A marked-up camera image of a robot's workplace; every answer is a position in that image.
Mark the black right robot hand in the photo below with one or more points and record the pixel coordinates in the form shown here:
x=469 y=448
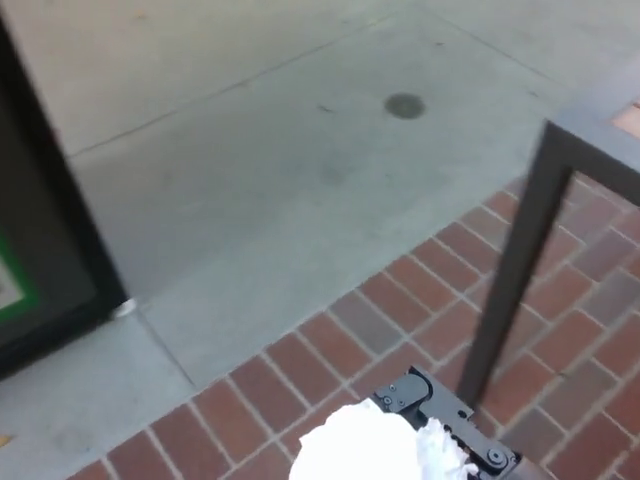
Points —
x=450 y=415

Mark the white paper ball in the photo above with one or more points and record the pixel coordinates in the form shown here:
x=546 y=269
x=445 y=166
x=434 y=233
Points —
x=360 y=445

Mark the green compost poster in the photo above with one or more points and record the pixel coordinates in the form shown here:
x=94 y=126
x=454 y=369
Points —
x=29 y=295

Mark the wooden slat table dark frame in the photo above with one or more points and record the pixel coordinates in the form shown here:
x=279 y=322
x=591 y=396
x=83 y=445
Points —
x=515 y=250

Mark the dark grey sorting trash bin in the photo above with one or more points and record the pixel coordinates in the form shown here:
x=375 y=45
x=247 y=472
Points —
x=60 y=225

